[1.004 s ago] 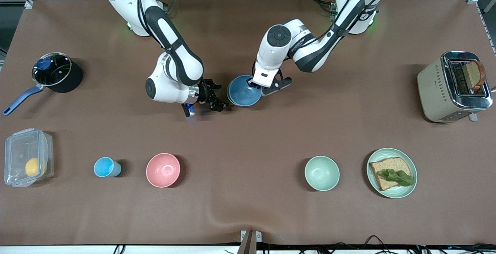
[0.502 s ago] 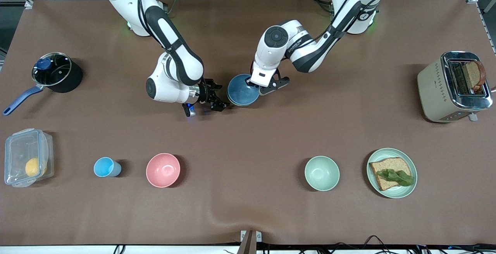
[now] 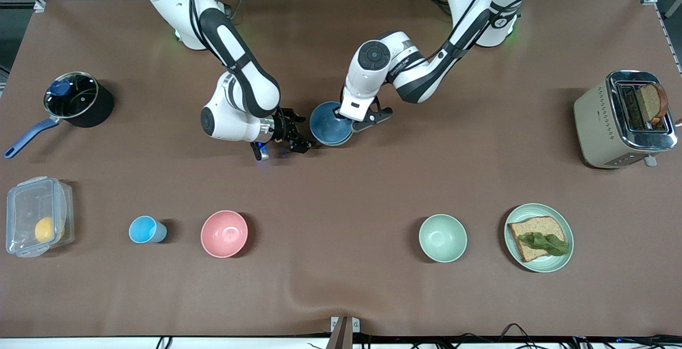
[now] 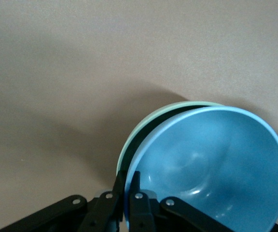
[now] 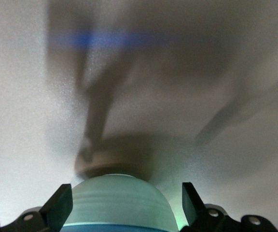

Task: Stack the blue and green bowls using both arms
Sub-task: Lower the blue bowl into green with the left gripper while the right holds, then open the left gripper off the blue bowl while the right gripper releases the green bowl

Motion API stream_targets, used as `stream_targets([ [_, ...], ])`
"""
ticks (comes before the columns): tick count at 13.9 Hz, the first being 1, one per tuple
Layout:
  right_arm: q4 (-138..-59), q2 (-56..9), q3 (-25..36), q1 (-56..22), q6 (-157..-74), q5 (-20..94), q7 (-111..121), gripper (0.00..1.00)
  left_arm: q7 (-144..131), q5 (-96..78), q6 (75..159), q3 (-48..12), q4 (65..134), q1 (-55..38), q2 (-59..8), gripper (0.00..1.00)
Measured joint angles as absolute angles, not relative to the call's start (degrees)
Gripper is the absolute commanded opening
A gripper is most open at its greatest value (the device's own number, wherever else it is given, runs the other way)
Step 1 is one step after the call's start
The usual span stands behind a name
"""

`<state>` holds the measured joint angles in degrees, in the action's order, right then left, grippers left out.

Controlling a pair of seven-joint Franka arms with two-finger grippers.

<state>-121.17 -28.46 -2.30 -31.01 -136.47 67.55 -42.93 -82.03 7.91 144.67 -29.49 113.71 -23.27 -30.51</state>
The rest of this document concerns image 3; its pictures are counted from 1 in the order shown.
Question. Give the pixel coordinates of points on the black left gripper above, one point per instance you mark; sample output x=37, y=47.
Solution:
x=335, y=110

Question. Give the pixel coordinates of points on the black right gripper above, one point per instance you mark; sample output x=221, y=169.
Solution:
x=282, y=128

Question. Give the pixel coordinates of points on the blue bowl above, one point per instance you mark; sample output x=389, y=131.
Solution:
x=330, y=122

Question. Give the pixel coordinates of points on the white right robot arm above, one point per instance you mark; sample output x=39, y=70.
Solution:
x=234, y=120

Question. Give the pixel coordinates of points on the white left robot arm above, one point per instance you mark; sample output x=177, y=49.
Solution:
x=405, y=66

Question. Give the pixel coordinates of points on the pink bowl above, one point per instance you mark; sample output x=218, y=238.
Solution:
x=224, y=234

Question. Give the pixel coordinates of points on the light green bowl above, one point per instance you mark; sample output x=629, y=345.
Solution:
x=442, y=238

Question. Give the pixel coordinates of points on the brown table cloth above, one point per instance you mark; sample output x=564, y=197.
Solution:
x=341, y=205

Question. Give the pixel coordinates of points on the blue cup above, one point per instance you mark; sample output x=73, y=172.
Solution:
x=143, y=230

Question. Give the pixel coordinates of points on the brown bread slice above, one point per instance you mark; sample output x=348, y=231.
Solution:
x=535, y=226

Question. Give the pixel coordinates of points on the green lettuce leaf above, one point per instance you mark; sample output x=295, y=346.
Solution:
x=546, y=243

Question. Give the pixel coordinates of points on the cream and chrome toaster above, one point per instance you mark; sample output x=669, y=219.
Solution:
x=594, y=125

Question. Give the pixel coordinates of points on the light green plate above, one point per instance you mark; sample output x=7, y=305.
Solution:
x=538, y=264

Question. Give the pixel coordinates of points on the glass lid with blue knob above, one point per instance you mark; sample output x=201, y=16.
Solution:
x=72, y=96

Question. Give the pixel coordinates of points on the yellow lemon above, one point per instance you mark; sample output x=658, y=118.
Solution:
x=45, y=230

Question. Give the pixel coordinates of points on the toasted bread slice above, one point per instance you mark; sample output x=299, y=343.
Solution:
x=652, y=101

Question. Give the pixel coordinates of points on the clear plastic lidded container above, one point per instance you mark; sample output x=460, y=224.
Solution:
x=24, y=205

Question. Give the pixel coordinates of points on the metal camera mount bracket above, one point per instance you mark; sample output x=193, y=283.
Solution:
x=343, y=333

